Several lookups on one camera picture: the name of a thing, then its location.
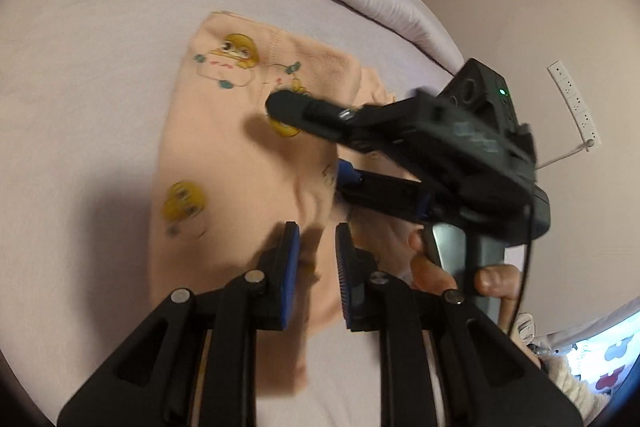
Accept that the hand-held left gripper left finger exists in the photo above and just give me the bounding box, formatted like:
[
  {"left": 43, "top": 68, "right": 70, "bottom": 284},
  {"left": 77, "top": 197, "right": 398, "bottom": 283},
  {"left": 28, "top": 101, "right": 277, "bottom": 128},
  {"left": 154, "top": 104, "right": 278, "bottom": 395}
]
[{"left": 56, "top": 221, "right": 302, "bottom": 427}]

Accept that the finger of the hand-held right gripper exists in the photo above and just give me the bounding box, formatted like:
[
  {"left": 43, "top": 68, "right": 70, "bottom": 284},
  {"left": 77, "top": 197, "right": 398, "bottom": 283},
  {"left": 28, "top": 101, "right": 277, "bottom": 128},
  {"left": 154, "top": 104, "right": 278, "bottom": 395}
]
[
  {"left": 336, "top": 158, "right": 437, "bottom": 226},
  {"left": 264, "top": 89, "right": 441, "bottom": 154}
]

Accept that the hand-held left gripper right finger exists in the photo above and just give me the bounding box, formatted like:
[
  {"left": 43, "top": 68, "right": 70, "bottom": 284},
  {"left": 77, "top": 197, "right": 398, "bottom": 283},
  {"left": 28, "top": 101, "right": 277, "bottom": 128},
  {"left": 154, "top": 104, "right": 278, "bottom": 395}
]
[{"left": 334, "top": 222, "right": 583, "bottom": 427}]

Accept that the pink cartoon print shirt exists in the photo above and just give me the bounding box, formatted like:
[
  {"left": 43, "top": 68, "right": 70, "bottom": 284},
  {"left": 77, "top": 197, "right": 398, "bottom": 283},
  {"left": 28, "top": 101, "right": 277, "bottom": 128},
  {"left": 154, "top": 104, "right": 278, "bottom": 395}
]
[{"left": 146, "top": 11, "right": 401, "bottom": 395}]

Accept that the person's right hand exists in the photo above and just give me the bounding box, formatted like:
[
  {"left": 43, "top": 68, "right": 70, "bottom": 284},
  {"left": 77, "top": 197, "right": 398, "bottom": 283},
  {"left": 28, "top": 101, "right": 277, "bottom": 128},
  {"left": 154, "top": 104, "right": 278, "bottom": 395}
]
[{"left": 407, "top": 229, "right": 526, "bottom": 325}]

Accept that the lilac bed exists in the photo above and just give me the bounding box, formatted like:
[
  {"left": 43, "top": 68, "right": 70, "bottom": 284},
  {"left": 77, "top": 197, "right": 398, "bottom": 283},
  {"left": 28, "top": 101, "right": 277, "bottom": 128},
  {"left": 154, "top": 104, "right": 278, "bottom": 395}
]
[{"left": 0, "top": 0, "right": 466, "bottom": 427}]

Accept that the blue printed cloth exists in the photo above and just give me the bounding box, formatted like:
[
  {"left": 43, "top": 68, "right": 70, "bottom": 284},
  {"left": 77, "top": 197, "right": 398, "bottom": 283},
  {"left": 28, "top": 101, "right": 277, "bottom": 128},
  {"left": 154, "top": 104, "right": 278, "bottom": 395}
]
[{"left": 570, "top": 307, "right": 633, "bottom": 393}]

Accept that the white fuzzy cloth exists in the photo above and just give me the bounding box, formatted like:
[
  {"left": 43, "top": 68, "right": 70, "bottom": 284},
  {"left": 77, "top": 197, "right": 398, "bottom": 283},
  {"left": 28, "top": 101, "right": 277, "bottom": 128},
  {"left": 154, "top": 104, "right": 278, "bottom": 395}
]
[{"left": 542, "top": 354, "right": 611, "bottom": 418}]

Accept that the white power cable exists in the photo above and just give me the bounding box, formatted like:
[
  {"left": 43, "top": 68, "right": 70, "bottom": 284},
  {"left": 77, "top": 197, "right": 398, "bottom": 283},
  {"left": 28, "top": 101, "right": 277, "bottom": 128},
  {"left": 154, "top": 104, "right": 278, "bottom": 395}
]
[{"left": 537, "top": 142, "right": 593, "bottom": 170}]

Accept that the white wall power strip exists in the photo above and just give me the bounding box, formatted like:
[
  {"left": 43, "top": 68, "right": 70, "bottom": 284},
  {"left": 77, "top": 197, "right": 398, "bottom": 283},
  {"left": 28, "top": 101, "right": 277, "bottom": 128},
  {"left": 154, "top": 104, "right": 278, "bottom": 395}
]
[{"left": 547, "top": 61, "right": 600, "bottom": 152}]

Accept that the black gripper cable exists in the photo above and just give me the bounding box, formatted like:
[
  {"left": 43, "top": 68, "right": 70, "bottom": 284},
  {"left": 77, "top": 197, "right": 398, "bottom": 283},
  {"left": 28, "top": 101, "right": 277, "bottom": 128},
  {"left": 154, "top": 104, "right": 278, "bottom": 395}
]
[{"left": 502, "top": 202, "right": 537, "bottom": 338}]

